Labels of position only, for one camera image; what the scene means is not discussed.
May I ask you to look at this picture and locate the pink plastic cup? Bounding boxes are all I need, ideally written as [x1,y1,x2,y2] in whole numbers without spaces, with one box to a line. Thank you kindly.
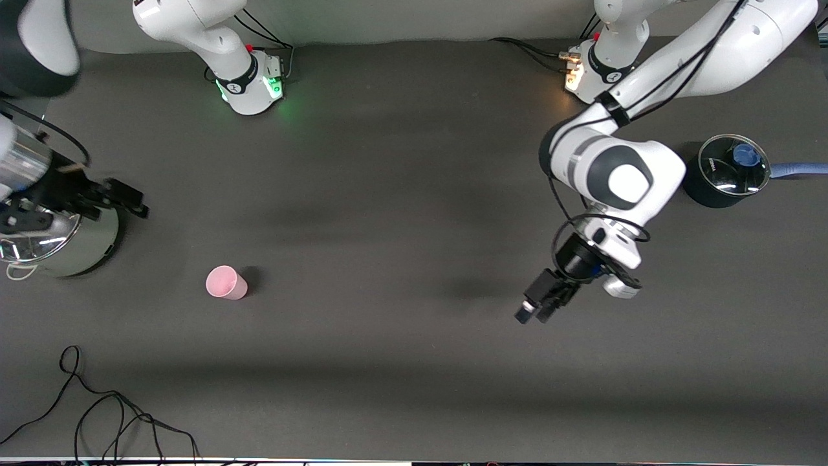
[206,265,248,300]

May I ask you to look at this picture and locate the thin black cable on table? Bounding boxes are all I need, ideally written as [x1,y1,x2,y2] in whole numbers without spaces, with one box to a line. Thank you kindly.
[0,345,201,463]

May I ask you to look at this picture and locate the black arm base cables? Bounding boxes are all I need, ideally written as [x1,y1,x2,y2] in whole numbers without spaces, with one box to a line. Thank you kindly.
[206,5,296,83]
[490,3,599,73]

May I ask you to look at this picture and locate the glass lid with steel rim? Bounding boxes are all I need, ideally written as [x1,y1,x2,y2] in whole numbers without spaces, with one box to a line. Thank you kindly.
[0,212,83,265]

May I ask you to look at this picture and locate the black cable along right arm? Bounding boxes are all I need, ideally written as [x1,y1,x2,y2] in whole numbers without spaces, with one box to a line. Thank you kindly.
[0,102,90,166]

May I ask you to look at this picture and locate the black right arm base cables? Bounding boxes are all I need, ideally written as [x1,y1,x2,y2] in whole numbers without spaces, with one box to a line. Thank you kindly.
[206,5,296,83]

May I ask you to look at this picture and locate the black left arm base cables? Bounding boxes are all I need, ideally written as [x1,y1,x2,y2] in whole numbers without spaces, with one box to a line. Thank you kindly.
[490,3,599,73]

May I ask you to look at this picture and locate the dark blue saucepan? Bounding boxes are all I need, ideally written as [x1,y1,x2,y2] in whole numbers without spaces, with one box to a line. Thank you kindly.
[682,134,828,209]

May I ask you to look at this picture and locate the steel pot with lid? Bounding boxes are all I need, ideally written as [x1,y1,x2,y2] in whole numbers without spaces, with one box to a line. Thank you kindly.
[0,206,120,281]

